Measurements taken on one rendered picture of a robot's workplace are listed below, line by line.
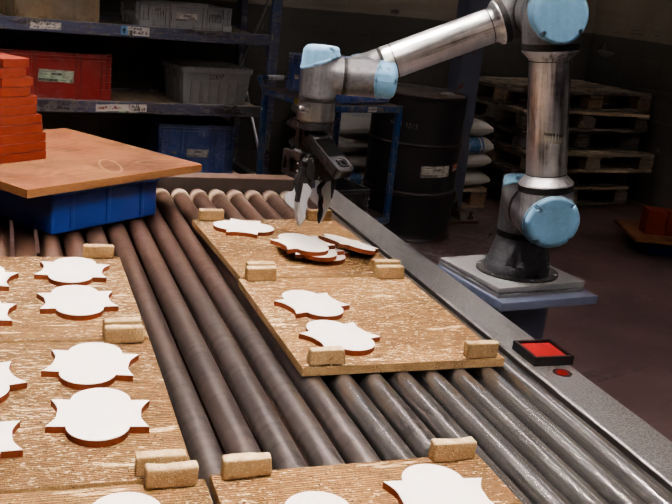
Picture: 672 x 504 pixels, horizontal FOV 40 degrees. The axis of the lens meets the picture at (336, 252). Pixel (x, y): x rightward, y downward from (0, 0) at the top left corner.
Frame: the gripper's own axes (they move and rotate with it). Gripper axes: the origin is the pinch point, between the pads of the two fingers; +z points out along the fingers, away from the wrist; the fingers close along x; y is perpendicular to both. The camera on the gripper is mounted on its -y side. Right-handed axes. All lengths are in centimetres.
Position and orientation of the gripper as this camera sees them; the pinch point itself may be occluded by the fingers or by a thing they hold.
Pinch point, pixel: (312, 219)
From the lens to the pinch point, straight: 193.8
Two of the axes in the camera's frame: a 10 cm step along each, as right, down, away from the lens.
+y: -6.5, -2.8, 7.1
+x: -7.5, 1.2, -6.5
